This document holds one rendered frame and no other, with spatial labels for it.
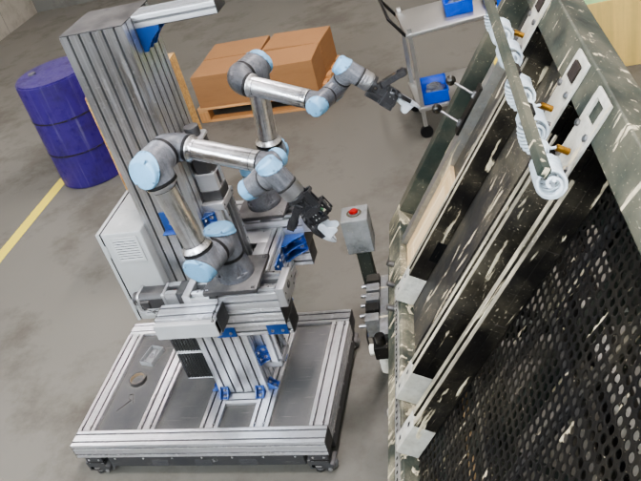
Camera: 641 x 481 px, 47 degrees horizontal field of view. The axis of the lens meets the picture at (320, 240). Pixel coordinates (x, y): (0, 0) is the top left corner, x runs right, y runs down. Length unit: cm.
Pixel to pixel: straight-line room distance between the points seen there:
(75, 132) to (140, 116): 359
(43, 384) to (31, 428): 34
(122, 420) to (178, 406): 29
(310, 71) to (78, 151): 203
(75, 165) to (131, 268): 338
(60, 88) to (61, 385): 260
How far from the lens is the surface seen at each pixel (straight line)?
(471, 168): 244
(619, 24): 620
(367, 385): 376
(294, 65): 645
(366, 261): 337
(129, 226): 312
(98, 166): 651
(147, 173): 253
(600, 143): 159
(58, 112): 632
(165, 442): 358
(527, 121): 153
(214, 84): 676
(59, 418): 438
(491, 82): 272
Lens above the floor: 268
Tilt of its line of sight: 34 degrees down
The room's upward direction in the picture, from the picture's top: 17 degrees counter-clockwise
